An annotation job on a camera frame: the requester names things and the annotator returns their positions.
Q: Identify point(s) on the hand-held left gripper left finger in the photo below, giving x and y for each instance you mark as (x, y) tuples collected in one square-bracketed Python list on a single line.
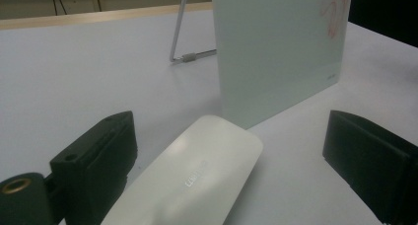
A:
[(95, 165)]

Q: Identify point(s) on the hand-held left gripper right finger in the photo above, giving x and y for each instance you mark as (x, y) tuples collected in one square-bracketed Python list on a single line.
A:
[(374, 159)]

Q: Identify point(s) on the white whiteboard eraser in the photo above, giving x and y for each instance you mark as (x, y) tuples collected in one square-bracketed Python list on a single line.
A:
[(194, 172)]

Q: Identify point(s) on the frosted glass desktop whiteboard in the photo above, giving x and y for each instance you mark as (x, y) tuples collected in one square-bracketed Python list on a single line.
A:
[(279, 54)]

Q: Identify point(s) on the metal stand leg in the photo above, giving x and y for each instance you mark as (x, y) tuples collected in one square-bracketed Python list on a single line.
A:
[(177, 31)]

